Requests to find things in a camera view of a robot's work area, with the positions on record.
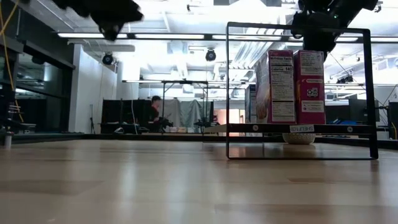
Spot black partition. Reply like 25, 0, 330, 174
101, 99, 153, 134

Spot person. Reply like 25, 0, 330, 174
148, 95, 164, 124

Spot white shelf label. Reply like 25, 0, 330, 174
289, 124, 315, 134

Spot black aluminium table frame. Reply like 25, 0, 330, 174
0, 133, 398, 151

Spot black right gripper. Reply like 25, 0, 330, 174
292, 0, 343, 60

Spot black background workstation frame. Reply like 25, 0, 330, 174
160, 80, 210, 134

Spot grey curtain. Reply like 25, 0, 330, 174
160, 99, 212, 129

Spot black wire shelf rack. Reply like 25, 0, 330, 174
226, 21, 379, 161

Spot round green plant, white pot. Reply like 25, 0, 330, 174
282, 133, 317, 146

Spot dark background monitor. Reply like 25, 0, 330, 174
325, 98, 381, 127

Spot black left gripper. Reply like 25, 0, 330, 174
52, 0, 145, 42

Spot yellow cable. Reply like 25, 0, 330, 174
0, 0, 25, 124

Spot blue cereal box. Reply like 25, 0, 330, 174
244, 84, 257, 124

